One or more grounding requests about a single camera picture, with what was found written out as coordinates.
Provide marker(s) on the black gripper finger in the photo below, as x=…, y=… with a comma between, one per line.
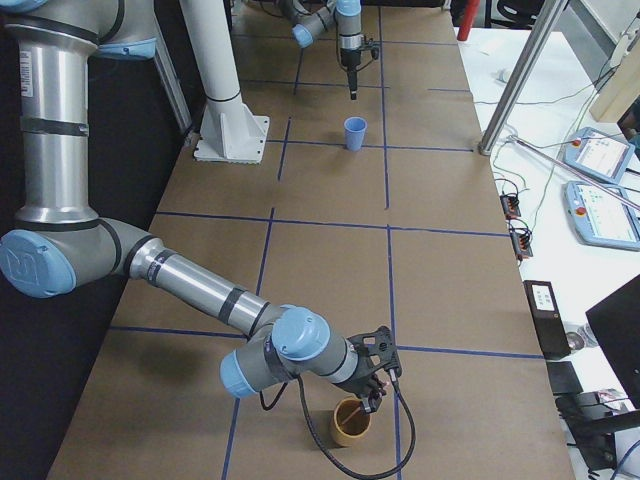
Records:
x=372, y=401
x=352, y=77

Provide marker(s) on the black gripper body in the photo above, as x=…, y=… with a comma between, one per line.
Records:
x=348, y=56
x=361, y=384

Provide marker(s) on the blue ribbed cup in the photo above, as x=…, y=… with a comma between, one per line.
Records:
x=355, y=128

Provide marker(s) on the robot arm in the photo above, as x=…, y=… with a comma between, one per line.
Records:
x=344, y=17
x=60, y=243

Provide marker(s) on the orange-brown cup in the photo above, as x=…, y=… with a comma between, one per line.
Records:
x=354, y=431

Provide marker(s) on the white mounting pillar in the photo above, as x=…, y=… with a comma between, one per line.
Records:
x=229, y=131

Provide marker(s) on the metal reacher stick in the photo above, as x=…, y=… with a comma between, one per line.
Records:
x=583, y=177

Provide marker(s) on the black power box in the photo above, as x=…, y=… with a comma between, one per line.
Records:
x=546, y=319

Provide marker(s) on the red connector block far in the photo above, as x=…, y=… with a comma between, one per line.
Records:
x=510, y=205

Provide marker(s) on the red connector block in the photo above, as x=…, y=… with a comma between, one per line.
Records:
x=521, y=238
x=510, y=205

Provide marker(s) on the red connector block near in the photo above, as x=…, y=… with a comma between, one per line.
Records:
x=521, y=238

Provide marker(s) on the far teach pendant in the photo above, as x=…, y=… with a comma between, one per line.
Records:
x=603, y=157

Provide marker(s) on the teach pendant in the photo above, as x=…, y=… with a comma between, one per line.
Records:
x=603, y=157
x=599, y=219

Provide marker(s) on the black computer monitor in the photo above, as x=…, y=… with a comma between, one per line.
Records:
x=615, y=324

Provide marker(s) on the near teach pendant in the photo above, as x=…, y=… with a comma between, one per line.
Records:
x=599, y=219

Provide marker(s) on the aluminium frame post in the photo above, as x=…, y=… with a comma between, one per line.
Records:
x=543, y=27

